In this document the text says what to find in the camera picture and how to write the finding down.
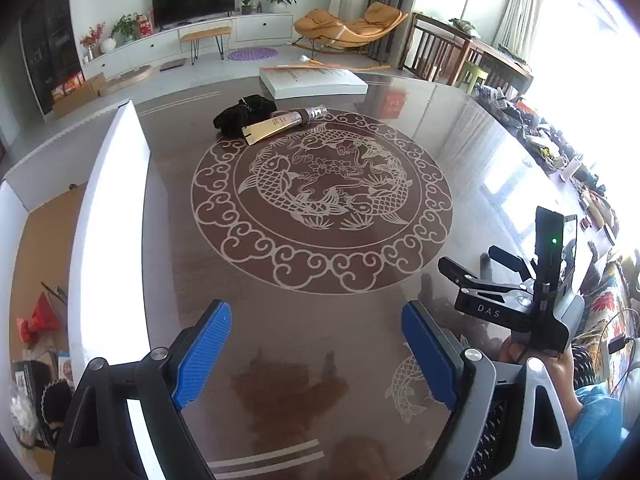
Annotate green stool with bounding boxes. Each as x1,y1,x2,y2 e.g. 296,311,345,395
454,59,489,94

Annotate white television cabinet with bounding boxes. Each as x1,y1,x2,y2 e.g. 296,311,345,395
79,12,296,79

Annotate beige oval floor pad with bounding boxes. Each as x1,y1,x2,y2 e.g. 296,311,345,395
98,64,153,95

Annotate orange bench with metal legs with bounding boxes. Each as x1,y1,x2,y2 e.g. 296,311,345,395
178,25,234,64

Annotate purple round mat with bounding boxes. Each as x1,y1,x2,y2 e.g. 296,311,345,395
227,46,278,63

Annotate red flowers in vase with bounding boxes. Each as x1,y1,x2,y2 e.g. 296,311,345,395
79,22,107,59

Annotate thin black metal rods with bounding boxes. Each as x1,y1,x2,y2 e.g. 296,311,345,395
41,282,69,306

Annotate orange lounge chair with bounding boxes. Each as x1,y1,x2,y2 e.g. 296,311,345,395
292,2,409,56

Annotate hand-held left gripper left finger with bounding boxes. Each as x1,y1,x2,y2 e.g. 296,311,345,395
51,299,234,480

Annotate bushy green potted plant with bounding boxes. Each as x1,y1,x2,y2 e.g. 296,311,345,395
110,13,141,44

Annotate orange snack boxes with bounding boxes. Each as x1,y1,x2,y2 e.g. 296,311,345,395
52,74,86,99

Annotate white storage box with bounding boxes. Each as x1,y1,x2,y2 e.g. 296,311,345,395
0,99,152,480

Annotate black television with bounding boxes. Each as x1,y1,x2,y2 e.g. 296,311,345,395
151,0,236,29

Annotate black display cabinet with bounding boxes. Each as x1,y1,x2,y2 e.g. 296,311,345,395
19,0,84,116

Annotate black cable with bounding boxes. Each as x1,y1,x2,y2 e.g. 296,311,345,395
599,309,640,396

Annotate cardboard box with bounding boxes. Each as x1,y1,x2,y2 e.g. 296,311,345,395
52,72,107,119

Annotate dark wooden chair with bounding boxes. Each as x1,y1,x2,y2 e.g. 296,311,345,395
399,12,471,84

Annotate sheer white curtain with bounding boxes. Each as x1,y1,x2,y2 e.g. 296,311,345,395
494,0,582,61

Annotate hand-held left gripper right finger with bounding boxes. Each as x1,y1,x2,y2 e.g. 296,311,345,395
402,300,572,480

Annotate person's right hand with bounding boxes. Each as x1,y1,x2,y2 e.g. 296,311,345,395
500,334,582,411

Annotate gold cosmetic tube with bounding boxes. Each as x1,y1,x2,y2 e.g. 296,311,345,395
241,104,329,147

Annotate floral printed cloth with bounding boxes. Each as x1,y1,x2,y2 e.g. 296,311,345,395
574,249,640,361

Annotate white flat box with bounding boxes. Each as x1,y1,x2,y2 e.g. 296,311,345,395
258,64,370,100

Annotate black pouch with chain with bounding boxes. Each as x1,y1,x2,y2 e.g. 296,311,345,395
213,94,278,137

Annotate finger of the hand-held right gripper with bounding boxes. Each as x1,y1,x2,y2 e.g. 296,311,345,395
437,256,527,297
488,245,534,281

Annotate row of assorted clutter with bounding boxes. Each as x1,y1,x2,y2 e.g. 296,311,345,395
474,84,617,241

